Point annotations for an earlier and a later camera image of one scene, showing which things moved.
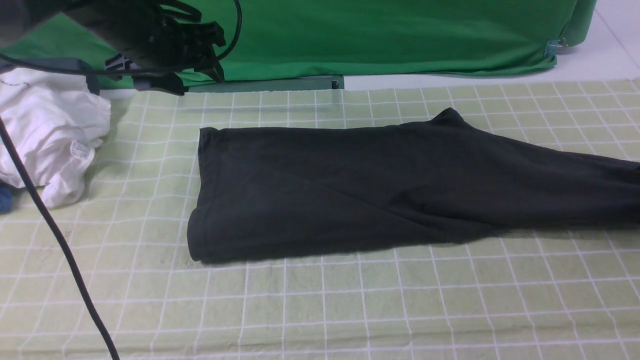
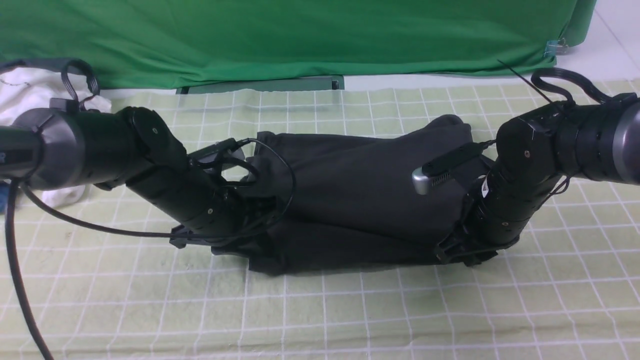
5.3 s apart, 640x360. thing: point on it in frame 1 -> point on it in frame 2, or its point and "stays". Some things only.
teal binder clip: x=556 y=47 stays
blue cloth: x=6 y=199 stays
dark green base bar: x=315 y=83 stays
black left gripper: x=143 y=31 -> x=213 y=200
